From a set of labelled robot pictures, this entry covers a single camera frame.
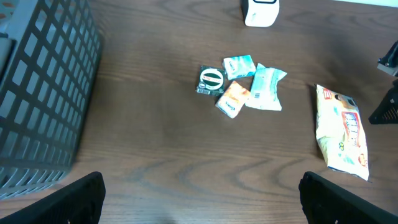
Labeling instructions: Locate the small teal candy box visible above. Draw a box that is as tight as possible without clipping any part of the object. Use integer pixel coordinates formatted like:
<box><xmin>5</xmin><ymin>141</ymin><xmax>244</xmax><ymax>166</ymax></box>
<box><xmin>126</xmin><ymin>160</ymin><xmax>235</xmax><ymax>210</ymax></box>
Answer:
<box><xmin>223</xmin><ymin>55</ymin><xmax>256</xmax><ymax>80</ymax></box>

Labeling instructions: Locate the small orange candy box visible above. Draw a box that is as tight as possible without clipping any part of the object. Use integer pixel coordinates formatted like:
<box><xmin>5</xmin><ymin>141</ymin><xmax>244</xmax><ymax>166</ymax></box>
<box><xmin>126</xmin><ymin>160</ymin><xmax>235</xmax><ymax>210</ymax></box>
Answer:
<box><xmin>215</xmin><ymin>81</ymin><xmax>251</xmax><ymax>119</ymax></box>

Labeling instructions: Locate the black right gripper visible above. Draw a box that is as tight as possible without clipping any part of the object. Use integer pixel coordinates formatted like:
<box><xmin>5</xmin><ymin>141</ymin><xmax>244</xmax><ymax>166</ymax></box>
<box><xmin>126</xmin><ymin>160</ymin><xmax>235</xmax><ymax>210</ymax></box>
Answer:
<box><xmin>368</xmin><ymin>42</ymin><xmax>398</xmax><ymax>124</ymax></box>

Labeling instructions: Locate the white barcode scanner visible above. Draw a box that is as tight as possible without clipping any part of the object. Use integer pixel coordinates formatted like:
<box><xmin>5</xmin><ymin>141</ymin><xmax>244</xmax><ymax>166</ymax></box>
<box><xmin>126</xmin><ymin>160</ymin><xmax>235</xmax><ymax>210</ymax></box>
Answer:
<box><xmin>241</xmin><ymin>0</ymin><xmax>280</xmax><ymax>27</ymax></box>

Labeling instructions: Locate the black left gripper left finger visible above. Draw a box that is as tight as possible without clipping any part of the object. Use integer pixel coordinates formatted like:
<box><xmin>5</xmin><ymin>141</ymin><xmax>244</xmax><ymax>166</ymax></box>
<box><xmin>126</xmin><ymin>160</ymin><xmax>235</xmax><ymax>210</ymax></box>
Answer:
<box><xmin>1</xmin><ymin>172</ymin><xmax>106</xmax><ymax>224</ymax></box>

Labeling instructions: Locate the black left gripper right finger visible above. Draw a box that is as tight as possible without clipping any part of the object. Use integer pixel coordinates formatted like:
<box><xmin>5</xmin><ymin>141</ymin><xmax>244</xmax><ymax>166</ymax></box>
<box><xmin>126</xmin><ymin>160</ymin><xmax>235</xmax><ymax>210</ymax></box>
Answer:
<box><xmin>298</xmin><ymin>171</ymin><xmax>397</xmax><ymax>224</ymax></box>

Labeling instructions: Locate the teal white snack packet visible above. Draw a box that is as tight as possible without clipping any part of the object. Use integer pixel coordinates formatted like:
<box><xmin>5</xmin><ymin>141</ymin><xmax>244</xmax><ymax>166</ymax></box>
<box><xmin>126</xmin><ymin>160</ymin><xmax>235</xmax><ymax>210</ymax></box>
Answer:
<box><xmin>245</xmin><ymin>63</ymin><xmax>287</xmax><ymax>111</ymax></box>

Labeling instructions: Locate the dark grey plastic basket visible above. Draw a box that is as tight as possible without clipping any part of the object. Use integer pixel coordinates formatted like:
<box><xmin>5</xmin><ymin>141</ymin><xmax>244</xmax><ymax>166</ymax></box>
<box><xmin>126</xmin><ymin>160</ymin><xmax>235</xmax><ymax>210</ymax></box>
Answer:
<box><xmin>1</xmin><ymin>0</ymin><xmax>103</xmax><ymax>200</ymax></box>

